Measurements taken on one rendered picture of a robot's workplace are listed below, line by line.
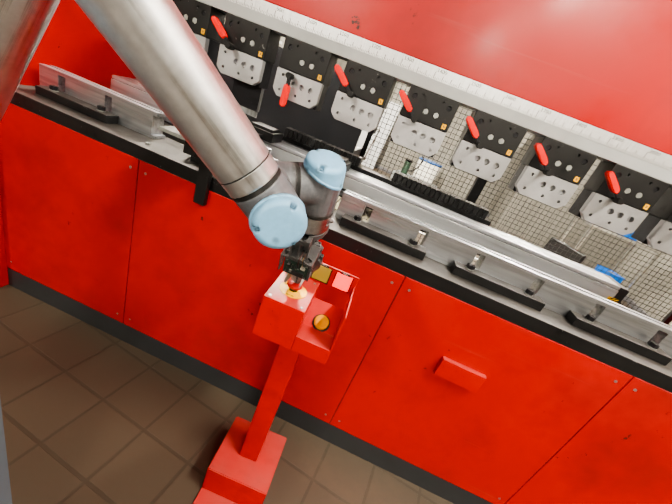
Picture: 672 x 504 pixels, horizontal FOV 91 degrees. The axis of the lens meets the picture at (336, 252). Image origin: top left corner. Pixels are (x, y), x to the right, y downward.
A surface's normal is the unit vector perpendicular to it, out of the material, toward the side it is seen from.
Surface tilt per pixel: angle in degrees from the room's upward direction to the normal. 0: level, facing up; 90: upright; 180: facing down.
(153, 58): 96
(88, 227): 90
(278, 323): 90
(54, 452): 0
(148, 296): 90
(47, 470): 0
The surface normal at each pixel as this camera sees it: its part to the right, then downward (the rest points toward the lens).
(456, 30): -0.23, 0.34
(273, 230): 0.29, 0.51
